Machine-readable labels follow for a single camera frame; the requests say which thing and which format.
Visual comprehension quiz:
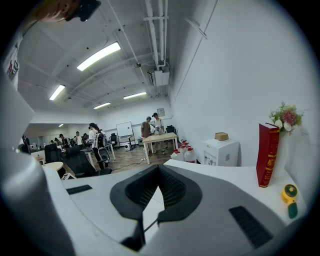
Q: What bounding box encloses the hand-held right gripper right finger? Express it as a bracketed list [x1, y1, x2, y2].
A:
[145, 164, 300, 256]

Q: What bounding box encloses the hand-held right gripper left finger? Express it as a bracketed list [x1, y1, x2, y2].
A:
[44, 164, 160, 256]

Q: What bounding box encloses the round beige table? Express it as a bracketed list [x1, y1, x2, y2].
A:
[43, 161, 65, 174]

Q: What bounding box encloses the white mesh office chair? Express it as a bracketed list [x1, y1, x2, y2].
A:
[97, 146, 112, 164]

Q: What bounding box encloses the white desk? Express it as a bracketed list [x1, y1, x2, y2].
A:
[142, 158, 309, 237]

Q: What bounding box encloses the clear water jug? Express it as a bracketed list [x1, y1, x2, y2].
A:
[183, 147, 197, 164]
[170, 148, 186, 162]
[177, 139, 191, 151]

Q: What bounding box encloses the white cabinet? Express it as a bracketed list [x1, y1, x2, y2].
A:
[202, 138, 241, 168]

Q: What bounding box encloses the whiteboard on stand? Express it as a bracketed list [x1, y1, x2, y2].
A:
[115, 121, 136, 148]

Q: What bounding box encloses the red hardcover book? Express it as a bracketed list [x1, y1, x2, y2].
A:
[255, 122, 281, 189]

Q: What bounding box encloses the long ceiling light panel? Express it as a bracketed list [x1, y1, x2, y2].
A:
[122, 91, 148, 100]
[48, 84, 67, 101]
[76, 41, 122, 72]
[92, 101, 112, 110]

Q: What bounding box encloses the yellow green handheld fan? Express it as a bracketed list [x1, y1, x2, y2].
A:
[280, 183, 300, 220]

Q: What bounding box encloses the person's grey printed shirt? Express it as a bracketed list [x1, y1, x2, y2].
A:
[1, 23, 35, 151]

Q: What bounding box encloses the light wooden table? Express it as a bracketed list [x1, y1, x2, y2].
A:
[141, 132, 179, 165]

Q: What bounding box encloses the pink flower bouquet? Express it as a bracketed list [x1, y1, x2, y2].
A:
[268, 101, 305, 180]

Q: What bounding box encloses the white ceiling air unit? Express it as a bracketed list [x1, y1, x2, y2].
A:
[146, 66, 171, 87]

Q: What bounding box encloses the white ceiling pipe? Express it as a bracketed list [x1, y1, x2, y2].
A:
[143, 0, 160, 69]
[157, 0, 166, 62]
[163, 0, 169, 64]

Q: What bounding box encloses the person's face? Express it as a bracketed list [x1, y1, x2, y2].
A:
[34, 0, 83, 24]

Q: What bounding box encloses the black head-mounted camera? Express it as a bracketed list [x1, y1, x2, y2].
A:
[65, 0, 102, 23]

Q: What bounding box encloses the white wall cable duct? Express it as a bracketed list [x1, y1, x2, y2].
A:
[184, 16, 209, 40]

